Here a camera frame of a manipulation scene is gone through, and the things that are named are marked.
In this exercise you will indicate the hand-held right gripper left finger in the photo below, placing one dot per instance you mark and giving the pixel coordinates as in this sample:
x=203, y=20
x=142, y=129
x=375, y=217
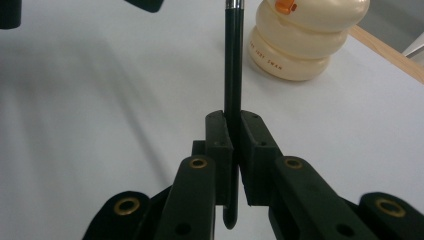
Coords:
x=200, y=186

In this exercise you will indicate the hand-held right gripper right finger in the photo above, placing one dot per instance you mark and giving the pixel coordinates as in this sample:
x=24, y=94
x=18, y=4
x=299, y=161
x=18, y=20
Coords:
x=286, y=193

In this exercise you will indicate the black pen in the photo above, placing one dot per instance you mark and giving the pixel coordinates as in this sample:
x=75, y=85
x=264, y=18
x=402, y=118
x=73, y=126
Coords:
x=232, y=66

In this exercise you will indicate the cream ribbed cup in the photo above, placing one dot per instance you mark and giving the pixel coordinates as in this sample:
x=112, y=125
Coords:
x=300, y=43

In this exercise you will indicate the wooden table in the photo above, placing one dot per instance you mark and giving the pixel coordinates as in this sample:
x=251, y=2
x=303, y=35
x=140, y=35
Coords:
x=393, y=56

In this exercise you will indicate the white metal stand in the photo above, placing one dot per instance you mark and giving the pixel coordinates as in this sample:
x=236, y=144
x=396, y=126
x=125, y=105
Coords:
x=416, y=48

